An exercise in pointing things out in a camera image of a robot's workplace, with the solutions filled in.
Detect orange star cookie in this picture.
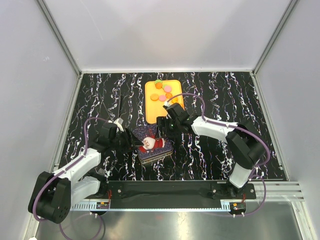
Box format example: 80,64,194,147
165,92,173,99

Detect yellow plastic tray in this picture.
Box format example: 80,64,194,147
145,80,182,124

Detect gold tin lid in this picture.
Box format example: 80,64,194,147
132,124,174,155

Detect decorated cookie tin box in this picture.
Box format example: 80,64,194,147
138,151,173,166

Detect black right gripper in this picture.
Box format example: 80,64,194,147
154,116,182,140

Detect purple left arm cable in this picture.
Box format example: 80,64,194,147
32,116,112,240

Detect orange swirl cookie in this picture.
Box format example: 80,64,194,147
155,82,163,89

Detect aluminium frame rail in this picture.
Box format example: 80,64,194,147
214,181,305,202

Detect tan round biscuit upper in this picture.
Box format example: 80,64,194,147
150,93,159,101

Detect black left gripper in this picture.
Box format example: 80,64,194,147
110,127,144,154

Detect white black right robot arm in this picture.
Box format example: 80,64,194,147
156,103,269,199

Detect pink sandwich cookie lower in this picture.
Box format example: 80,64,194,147
158,95,167,102

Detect pink sandwich cookie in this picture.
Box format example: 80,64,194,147
158,95,167,102
163,85,172,93

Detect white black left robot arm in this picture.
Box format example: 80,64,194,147
28,121,143,224

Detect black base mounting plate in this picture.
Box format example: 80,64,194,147
103,180,257,210

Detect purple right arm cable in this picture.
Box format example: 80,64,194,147
164,93,272,216

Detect metal tongs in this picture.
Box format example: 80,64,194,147
100,88,123,120

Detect pink sandwich cookie upper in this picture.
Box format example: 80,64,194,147
163,85,172,93

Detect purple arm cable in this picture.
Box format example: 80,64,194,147
164,93,272,216
32,116,112,240

